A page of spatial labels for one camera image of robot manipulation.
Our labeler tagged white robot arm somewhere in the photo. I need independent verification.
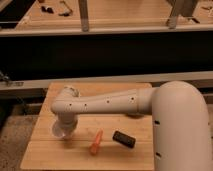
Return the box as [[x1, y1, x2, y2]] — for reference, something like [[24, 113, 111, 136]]
[[51, 81, 213, 171]]

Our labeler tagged black rectangular block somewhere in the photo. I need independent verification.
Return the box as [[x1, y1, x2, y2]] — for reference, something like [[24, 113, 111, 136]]
[[112, 131, 136, 148]]

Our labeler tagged wooden board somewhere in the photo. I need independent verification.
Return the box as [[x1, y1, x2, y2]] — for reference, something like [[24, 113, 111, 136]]
[[21, 82, 154, 171]]

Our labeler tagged orange carrot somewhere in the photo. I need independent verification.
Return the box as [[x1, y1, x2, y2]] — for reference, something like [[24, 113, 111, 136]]
[[90, 130, 103, 155]]

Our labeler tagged black object on far table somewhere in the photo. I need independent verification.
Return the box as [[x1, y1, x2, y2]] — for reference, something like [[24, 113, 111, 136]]
[[41, 6, 54, 14]]

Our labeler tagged metal clamp at left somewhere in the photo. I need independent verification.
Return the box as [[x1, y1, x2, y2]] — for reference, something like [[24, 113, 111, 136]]
[[0, 70, 24, 87]]

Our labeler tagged dark cable on far table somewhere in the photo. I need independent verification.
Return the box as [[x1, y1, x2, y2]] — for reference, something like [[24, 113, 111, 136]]
[[58, 0, 74, 18]]

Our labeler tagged grey metal post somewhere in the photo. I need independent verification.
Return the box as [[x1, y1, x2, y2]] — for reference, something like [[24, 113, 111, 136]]
[[78, 0, 89, 32], [166, 0, 185, 29]]

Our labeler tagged grey metal post right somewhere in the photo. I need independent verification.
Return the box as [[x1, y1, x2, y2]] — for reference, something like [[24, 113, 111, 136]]
[[166, 0, 185, 29]]

